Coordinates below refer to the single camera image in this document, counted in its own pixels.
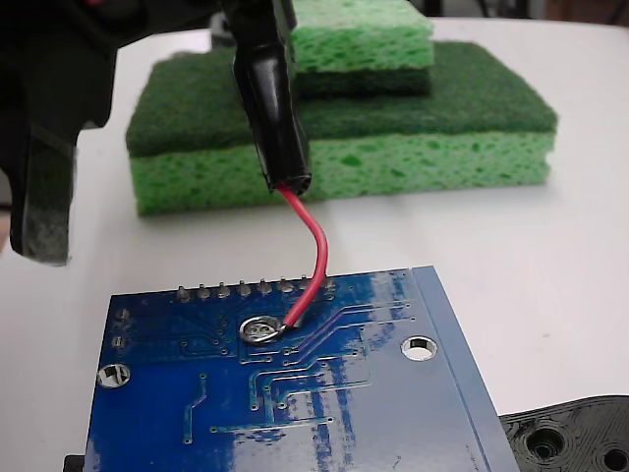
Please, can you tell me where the small green scouring sponge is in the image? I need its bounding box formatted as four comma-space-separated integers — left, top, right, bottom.
289, 0, 436, 97

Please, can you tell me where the red wire with bare loop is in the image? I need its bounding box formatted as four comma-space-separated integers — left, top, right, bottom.
239, 186, 329, 348

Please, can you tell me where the blue printed circuit board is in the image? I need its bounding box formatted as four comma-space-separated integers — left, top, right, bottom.
82, 265, 517, 472

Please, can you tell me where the black plastic fixture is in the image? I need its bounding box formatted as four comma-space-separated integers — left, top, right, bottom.
63, 392, 629, 472

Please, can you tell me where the large green scouring sponge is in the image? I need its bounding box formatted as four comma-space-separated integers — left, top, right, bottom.
125, 41, 560, 216

